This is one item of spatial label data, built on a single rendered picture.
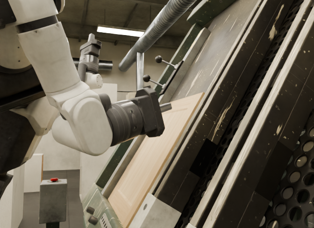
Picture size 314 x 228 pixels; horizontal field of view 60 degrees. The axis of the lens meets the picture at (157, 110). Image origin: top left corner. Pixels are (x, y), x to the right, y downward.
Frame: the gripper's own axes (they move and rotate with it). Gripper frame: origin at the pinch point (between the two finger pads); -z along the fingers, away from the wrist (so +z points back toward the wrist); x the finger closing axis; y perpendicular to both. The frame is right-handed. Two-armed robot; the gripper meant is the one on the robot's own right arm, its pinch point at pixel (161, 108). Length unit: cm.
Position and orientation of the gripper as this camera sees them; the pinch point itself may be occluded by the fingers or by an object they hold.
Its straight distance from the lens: 69.0
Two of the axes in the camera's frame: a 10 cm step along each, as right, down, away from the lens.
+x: -2.4, -9.7, -0.7
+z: -6.7, 2.2, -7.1
